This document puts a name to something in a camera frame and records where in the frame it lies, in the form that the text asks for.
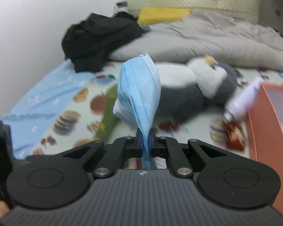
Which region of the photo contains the blue surgical face mask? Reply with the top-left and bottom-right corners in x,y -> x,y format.
113,53 -> 161,169

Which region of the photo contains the red brown snack packet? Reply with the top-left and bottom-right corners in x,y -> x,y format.
225,124 -> 245,151

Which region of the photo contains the light blue bed sheet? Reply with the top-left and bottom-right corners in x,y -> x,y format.
1,60 -> 95,160

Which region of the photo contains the grey white penguin plush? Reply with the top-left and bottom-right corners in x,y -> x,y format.
155,56 -> 237,124

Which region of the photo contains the white spray bottle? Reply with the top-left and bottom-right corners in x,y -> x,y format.
223,77 -> 264,124

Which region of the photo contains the orange cardboard box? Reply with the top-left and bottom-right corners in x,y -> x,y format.
245,83 -> 283,214

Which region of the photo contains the black clothing pile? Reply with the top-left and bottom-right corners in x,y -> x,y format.
61,12 -> 150,73

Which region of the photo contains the grey duvet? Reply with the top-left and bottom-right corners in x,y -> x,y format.
108,12 -> 283,70

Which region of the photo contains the yellow pillow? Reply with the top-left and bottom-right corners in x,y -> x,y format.
137,7 -> 191,24

